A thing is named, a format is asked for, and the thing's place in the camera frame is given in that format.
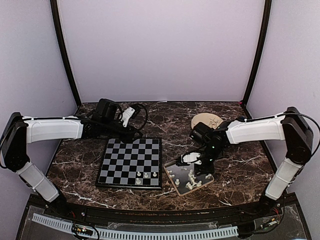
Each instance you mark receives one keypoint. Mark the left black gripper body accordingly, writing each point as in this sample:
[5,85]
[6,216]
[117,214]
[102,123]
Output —
[108,129]

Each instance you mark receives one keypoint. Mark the black front rail base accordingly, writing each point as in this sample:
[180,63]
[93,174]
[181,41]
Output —
[285,221]

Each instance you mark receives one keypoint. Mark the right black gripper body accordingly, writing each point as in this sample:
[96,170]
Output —
[210,152]

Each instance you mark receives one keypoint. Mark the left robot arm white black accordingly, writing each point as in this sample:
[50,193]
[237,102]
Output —
[28,143]

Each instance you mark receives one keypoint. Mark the grey slotted cable duct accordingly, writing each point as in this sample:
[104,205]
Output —
[83,231]

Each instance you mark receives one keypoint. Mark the right black frame post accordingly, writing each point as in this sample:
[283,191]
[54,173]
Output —
[258,52]

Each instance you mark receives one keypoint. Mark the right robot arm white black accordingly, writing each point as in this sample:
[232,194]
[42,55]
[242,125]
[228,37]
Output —
[290,127]

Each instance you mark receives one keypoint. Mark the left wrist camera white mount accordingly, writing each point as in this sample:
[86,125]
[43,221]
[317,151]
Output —
[126,115]

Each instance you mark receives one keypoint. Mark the black grey chessboard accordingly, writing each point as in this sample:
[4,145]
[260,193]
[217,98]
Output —
[121,162]

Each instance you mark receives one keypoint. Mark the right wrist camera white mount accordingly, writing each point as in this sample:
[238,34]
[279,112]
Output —
[188,159]

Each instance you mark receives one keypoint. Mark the white bishop chess piece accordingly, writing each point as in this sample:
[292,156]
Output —
[138,181]

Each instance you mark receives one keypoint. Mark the black frame post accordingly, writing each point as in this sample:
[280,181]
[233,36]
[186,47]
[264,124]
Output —
[258,52]
[63,51]

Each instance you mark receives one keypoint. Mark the left black frame post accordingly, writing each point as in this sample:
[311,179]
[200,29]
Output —
[63,51]

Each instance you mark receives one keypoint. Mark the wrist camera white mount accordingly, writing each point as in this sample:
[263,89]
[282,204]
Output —
[126,115]
[188,159]

